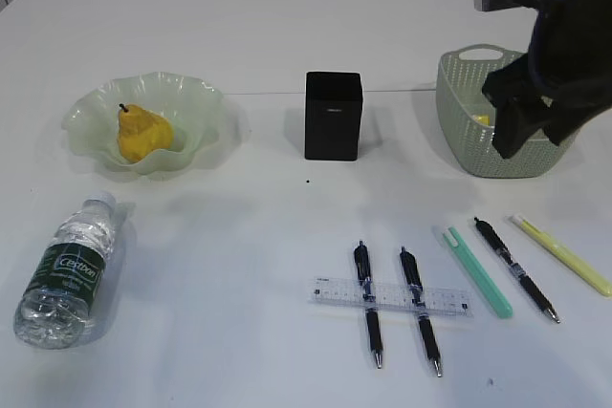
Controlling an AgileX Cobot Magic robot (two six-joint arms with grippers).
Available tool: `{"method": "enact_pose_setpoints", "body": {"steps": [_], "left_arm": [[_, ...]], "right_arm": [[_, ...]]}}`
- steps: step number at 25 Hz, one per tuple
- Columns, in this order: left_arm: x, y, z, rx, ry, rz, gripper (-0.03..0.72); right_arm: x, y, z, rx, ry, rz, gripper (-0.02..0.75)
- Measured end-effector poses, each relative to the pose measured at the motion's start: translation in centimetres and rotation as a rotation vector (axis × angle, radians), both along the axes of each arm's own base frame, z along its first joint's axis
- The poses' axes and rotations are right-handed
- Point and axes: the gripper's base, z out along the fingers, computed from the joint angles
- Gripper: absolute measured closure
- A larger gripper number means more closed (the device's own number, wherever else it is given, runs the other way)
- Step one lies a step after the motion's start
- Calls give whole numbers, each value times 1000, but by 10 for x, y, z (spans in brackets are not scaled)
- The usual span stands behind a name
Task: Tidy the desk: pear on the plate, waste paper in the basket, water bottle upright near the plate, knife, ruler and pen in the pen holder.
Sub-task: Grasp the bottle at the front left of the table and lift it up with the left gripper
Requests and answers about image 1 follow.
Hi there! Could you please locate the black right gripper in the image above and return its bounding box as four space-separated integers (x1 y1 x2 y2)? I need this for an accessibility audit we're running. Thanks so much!
482 0 611 160

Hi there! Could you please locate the black square pen holder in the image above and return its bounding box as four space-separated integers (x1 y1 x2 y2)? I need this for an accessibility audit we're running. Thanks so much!
304 71 363 161

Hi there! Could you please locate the black gel pen middle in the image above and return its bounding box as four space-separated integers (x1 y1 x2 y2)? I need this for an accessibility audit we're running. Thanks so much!
400 247 443 377

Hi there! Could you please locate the black gel pen right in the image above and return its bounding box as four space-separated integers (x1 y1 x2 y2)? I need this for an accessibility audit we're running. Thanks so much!
473 217 560 324

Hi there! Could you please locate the black gel pen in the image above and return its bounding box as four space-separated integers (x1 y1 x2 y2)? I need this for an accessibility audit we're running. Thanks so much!
400 247 443 377
353 240 383 370
473 217 560 324

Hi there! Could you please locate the teal green pen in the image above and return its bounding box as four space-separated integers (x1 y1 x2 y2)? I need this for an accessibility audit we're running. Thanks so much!
442 226 514 319

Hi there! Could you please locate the yellow pen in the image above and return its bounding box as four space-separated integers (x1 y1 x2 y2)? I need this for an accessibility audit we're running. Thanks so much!
510 214 611 297

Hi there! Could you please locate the yellow pear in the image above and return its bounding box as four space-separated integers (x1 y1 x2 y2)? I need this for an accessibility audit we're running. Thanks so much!
117 103 174 163

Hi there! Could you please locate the green plastic woven basket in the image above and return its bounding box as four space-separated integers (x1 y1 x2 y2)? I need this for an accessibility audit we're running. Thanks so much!
436 44 578 179

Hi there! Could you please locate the clear water bottle green label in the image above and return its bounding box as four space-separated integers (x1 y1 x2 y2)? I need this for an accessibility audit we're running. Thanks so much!
13 191 118 350

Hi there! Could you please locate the green wavy glass plate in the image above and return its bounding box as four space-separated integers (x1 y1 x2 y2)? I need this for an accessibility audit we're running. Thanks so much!
61 72 224 175

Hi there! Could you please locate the transparent plastic ruler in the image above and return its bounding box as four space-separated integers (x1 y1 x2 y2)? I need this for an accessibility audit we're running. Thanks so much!
309 277 472 317

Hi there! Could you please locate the black gel pen left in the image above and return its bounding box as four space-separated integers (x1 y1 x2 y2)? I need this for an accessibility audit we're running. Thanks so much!
353 240 383 370

